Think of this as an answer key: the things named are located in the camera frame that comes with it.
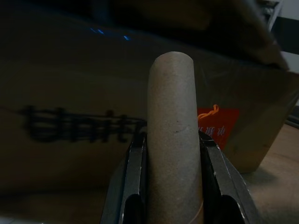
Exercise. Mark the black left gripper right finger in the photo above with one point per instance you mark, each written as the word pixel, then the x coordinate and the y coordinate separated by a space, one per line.
pixel 222 177

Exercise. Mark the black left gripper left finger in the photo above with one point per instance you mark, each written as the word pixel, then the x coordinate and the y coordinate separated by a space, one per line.
pixel 133 177

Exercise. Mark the brown cardboard tube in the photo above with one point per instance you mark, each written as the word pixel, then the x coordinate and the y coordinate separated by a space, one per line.
pixel 174 140

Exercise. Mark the brown printed cardboard box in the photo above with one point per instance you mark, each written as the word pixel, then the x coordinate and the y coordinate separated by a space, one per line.
pixel 77 105

